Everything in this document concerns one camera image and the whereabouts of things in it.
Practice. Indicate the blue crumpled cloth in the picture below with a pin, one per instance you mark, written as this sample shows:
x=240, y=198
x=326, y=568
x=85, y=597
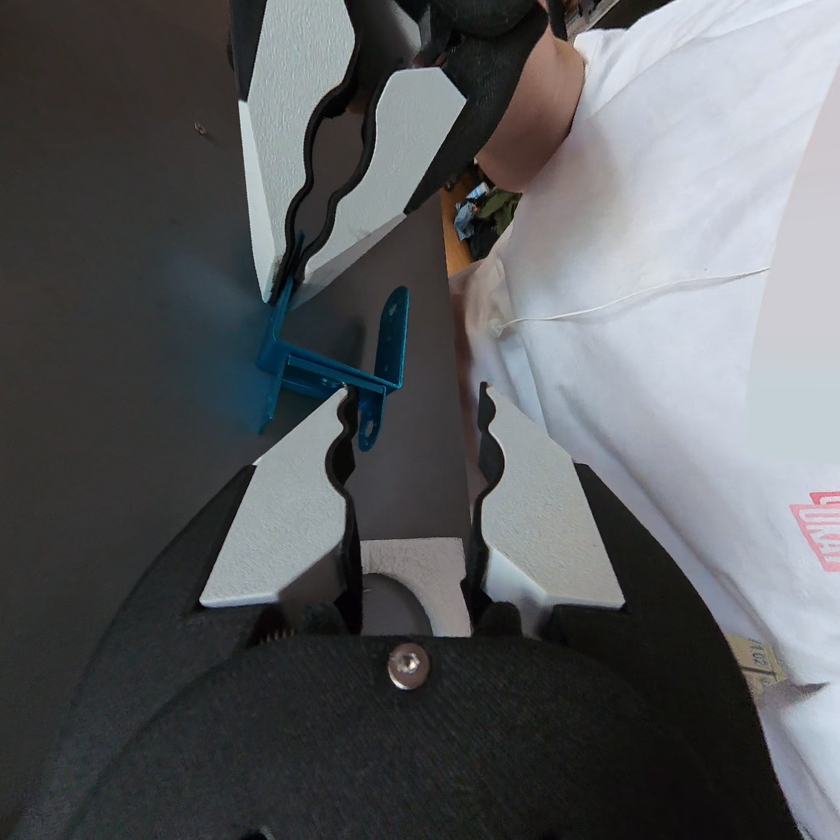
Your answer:
x=467, y=220

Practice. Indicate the dark grey desk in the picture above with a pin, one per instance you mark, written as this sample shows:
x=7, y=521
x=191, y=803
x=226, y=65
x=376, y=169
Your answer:
x=98, y=262

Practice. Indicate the blue metal U bracket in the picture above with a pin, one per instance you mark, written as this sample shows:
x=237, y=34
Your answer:
x=392, y=341
x=379, y=401

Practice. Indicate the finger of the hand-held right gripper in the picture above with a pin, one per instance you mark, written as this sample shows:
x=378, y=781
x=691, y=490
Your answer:
x=282, y=98
x=407, y=144

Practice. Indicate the person's white shirt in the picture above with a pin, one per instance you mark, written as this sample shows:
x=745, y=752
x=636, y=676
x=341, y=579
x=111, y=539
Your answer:
x=623, y=426

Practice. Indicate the dark green cloth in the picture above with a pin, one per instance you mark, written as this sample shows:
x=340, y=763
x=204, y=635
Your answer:
x=502, y=207

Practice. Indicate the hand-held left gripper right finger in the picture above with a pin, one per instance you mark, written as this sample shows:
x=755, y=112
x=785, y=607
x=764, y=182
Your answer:
x=544, y=525

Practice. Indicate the person's right forearm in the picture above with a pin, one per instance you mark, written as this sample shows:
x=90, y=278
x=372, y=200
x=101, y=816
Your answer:
x=531, y=131

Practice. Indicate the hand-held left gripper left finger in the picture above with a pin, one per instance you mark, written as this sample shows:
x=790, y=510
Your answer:
x=275, y=525

